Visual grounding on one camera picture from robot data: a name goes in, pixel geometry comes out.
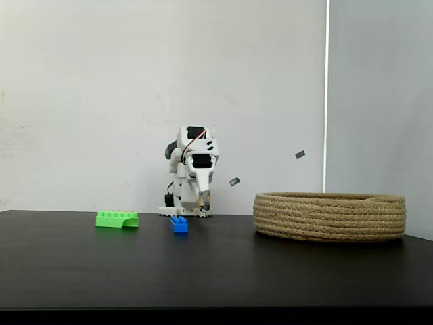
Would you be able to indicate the blue lego block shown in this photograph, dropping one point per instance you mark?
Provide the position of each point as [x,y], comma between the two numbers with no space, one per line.
[180,226]

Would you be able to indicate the green lego block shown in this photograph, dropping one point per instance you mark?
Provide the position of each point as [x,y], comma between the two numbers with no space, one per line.
[111,220]

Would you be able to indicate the grey tape piece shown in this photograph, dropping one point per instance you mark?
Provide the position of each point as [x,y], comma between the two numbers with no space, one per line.
[300,154]
[234,181]

